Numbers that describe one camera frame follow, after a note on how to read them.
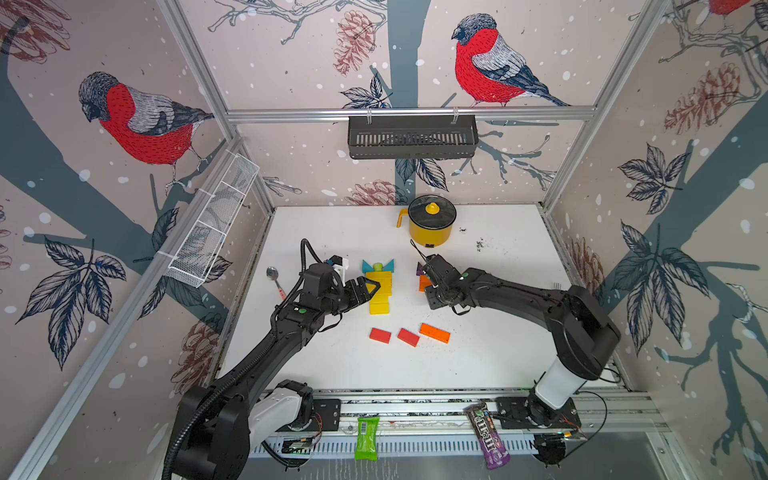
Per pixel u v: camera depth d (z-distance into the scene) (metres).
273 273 1.00
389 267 1.03
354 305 0.73
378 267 1.02
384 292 0.97
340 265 0.77
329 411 0.74
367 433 0.70
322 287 0.65
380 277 0.98
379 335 0.88
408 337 0.88
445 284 0.69
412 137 1.04
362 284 0.74
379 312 0.93
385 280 0.98
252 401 0.44
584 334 0.46
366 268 1.01
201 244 0.86
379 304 0.95
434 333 0.87
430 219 1.07
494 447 0.68
